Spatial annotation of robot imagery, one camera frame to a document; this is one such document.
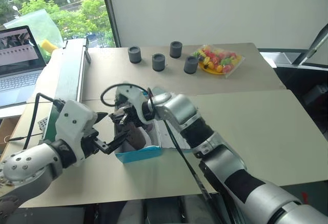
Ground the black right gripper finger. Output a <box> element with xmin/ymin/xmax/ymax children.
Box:
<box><xmin>112</xmin><ymin>116</ymin><xmax>131</xmax><ymax>126</ymax></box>
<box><xmin>108</xmin><ymin>107</ymin><xmax>129</xmax><ymax>118</ymax></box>

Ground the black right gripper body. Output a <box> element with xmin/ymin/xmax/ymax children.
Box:
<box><xmin>122</xmin><ymin>105</ymin><xmax>145</xmax><ymax>128</ymax></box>

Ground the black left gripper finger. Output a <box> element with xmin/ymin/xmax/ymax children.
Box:
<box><xmin>104</xmin><ymin>131</ymin><xmax>128</xmax><ymax>156</ymax></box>
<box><xmin>95</xmin><ymin>111</ymin><xmax>109</xmax><ymax>127</ymax></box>

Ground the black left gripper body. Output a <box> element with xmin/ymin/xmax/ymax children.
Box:
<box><xmin>80</xmin><ymin>128</ymin><xmax>109</xmax><ymax>158</ymax></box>

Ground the blue cardboard box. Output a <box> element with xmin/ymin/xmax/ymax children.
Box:
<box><xmin>113</xmin><ymin>86</ymin><xmax>192</xmax><ymax>165</ymax></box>

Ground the dark grey cylinder cup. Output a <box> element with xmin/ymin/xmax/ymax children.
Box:
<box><xmin>169</xmin><ymin>41</ymin><xmax>183</xmax><ymax>59</ymax></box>
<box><xmin>128</xmin><ymin>46</ymin><xmax>142</xmax><ymax>64</ymax></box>
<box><xmin>183</xmin><ymin>56</ymin><xmax>199</xmax><ymax>75</ymax></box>
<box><xmin>151</xmin><ymin>53</ymin><xmax>166</xmax><ymax>72</ymax></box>

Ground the yellow sponge block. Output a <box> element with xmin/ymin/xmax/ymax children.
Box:
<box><xmin>40</xmin><ymin>38</ymin><xmax>59</xmax><ymax>55</ymax></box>

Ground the silver laptop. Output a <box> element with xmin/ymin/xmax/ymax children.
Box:
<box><xmin>0</xmin><ymin>25</ymin><xmax>47</xmax><ymax>107</ymax></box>

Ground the clear bag of toy fruit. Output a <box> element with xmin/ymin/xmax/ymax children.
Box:
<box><xmin>192</xmin><ymin>44</ymin><xmax>246</xmax><ymax>78</ymax></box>

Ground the translucent green plastic bag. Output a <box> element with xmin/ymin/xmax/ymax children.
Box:
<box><xmin>3</xmin><ymin>9</ymin><xmax>65</xmax><ymax>53</ymax></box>

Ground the silver metal pole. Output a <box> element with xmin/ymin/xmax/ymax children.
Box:
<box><xmin>299</xmin><ymin>23</ymin><xmax>328</xmax><ymax>67</ymax></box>

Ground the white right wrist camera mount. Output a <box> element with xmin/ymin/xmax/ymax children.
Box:
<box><xmin>116</xmin><ymin>82</ymin><xmax>151</xmax><ymax>127</ymax></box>

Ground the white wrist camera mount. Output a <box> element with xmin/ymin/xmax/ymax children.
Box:
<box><xmin>116</xmin><ymin>82</ymin><xmax>151</xmax><ymax>127</ymax></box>
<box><xmin>54</xmin><ymin>99</ymin><xmax>99</xmax><ymax>168</ymax></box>

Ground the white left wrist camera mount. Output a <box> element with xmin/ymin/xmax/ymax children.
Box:
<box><xmin>54</xmin><ymin>99</ymin><xmax>99</xmax><ymax>168</ymax></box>

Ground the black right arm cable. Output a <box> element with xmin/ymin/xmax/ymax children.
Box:
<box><xmin>100</xmin><ymin>83</ymin><xmax>214</xmax><ymax>202</ymax></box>

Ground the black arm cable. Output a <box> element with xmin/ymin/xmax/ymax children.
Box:
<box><xmin>24</xmin><ymin>93</ymin><xmax>65</xmax><ymax>151</ymax></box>
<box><xmin>100</xmin><ymin>83</ymin><xmax>214</xmax><ymax>202</ymax></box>

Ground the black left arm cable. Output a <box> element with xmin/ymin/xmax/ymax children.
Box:
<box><xmin>24</xmin><ymin>93</ymin><xmax>65</xmax><ymax>151</ymax></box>

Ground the black cable with connector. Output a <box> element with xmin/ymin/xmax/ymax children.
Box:
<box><xmin>6</xmin><ymin>133</ymin><xmax>43</xmax><ymax>143</ymax></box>

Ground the black window frame post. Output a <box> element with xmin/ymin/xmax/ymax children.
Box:
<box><xmin>99</xmin><ymin>0</ymin><xmax>121</xmax><ymax>48</ymax></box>

